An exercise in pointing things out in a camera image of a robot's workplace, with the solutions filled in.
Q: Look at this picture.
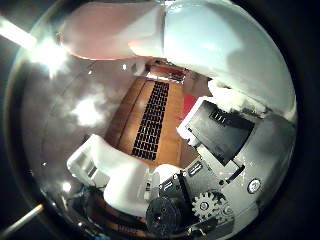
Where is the red plastic chair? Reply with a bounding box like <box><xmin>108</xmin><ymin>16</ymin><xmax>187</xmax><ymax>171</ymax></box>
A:
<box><xmin>181</xmin><ymin>92</ymin><xmax>198</xmax><ymax>121</ymax></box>

